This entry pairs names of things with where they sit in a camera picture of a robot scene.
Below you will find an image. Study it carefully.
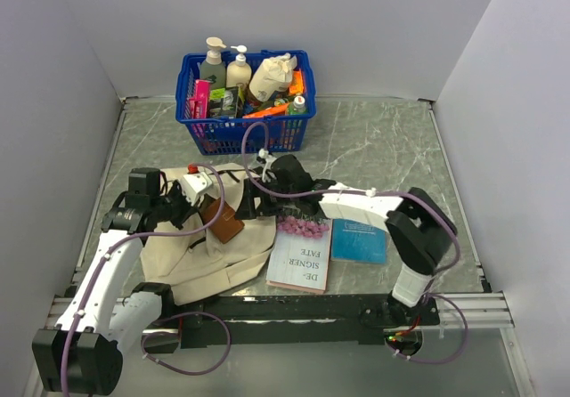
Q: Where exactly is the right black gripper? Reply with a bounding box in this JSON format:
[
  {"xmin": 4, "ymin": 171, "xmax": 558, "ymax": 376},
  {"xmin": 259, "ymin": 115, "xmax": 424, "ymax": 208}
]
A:
[{"xmin": 234, "ymin": 176, "xmax": 298, "ymax": 220}]

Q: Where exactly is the brown leather wallet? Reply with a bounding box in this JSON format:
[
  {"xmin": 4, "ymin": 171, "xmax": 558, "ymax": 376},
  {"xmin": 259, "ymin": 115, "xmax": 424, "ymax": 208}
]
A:
[{"xmin": 202, "ymin": 199, "xmax": 244, "ymax": 244}]

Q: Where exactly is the beige canvas backpack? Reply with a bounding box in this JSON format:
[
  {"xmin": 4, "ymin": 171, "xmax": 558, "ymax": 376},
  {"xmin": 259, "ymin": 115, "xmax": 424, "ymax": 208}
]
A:
[{"xmin": 141, "ymin": 163, "xmax": 276, "ymax": 305}]

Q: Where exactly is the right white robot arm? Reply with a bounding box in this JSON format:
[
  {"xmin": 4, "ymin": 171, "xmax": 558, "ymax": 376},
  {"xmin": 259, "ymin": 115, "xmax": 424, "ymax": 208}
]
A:
[{"xmin": 236, "ymin": 150, "xmax": 460, "ymax": 325}]

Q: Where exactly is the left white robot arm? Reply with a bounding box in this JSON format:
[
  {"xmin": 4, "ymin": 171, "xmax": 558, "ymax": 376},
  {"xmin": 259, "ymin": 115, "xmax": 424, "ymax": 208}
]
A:
[{"xmin": 32, "ymin": 164, "xmax": 223, "ymax": 396}]

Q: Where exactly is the white flower cover book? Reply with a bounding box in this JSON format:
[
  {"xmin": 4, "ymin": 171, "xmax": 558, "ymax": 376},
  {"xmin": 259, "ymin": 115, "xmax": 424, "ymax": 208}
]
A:
[{"xmin": 266, "ymin": 215, "xmax": 331, "ymax": 295}]

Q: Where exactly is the blue plastic shopping basket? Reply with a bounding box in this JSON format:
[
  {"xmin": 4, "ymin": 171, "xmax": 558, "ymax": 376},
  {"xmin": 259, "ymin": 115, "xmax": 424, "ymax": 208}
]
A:
[{"xmin": 175, "ymin": 50, "xmax": 316, "ymax": 156}]

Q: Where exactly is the pink box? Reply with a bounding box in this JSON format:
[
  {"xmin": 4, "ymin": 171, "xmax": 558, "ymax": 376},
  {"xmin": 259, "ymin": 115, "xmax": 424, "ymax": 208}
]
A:
[{"xmin": 187, "ymin": 79, "xmax": 210, "ymax": 119}]

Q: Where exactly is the green black box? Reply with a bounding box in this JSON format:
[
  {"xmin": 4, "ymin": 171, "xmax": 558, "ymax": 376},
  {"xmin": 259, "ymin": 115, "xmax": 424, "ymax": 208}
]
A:
[{"xmin": 208, "ymin": 86, "xmax": 245, "ymax": 118}]

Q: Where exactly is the orange long packet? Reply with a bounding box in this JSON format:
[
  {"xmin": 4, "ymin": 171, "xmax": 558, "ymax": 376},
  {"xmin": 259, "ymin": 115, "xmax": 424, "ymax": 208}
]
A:
[{"xmin": 243, "ymin": 103, "xmax": 289, "ymax": 119}]

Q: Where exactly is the blue paperback book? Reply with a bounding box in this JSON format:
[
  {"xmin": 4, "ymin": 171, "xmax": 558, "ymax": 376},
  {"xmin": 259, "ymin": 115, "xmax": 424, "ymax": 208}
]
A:
[{"xmin": 331, "ymin": 219, "xmax": 387, "ymax": 264}]

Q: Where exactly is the small green red-capped bottle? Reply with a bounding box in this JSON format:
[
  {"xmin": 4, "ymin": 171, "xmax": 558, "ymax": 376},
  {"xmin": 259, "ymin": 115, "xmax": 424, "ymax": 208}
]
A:
[{"xmin": 287, "ymin": 95, "xmax": 306, "ymax": 116}]

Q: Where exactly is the green pump bottle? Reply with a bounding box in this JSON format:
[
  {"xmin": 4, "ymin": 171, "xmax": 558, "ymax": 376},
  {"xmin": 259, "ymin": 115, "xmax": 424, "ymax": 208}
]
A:
[{"xmin": 199, "ymin": 36, "xmax": 226, "ymax": 90}]

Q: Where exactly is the cream pump lotion bottle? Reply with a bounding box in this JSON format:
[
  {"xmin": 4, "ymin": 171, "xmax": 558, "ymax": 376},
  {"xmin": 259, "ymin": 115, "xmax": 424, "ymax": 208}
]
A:
[{"xmin": 225, "ymin": 45, "xmax": 252, "ymax": 91}]

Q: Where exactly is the orange snack packet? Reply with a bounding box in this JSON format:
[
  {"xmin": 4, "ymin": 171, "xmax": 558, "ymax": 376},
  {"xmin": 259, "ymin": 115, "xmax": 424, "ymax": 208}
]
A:
[{"xmin": 289, "ymin": 70, "xmax": 305, "ymax": 96}]

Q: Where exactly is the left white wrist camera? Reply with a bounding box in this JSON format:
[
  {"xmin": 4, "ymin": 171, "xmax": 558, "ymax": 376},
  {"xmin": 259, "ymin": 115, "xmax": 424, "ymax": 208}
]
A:
[{"xmin": 178, "ymin": 165, "xmax": 213, "ymax": 206}]

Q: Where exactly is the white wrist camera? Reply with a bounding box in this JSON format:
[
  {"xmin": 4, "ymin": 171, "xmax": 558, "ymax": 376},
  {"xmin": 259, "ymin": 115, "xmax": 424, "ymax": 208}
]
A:
[
  {"xmin": 178, "ymin": 165, "xmax": 213, "ymax": 206},
  {"xmin": 256, "ymin": 148, "xmax": 276, "ymax": 182}
]

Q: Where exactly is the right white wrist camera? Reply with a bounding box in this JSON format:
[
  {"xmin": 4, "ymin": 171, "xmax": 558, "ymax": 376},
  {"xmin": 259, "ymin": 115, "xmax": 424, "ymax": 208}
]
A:
[{"xmin": 256, "ymin": 148, "xmax": 276, "ymax": 182}]

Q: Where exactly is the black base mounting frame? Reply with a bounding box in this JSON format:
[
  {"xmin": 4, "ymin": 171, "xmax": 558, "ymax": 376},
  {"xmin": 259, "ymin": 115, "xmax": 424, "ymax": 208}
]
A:
[{"xmin": 143, "ymin": 294, "xmax": 440, "ymax": 349}]

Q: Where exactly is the beige drawstring cloth pouch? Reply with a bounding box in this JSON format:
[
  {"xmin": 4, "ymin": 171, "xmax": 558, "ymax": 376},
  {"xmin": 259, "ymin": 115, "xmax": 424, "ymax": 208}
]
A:
[{"xmin": 248, "ymin": 53, "xmax": 297, "ymax": 103}]

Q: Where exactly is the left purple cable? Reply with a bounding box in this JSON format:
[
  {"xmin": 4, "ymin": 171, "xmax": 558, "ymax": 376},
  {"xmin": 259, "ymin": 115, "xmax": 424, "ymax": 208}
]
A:
[{"xmin": 60, "ymin": 162, "xmax": 226, "ymax": 397}]

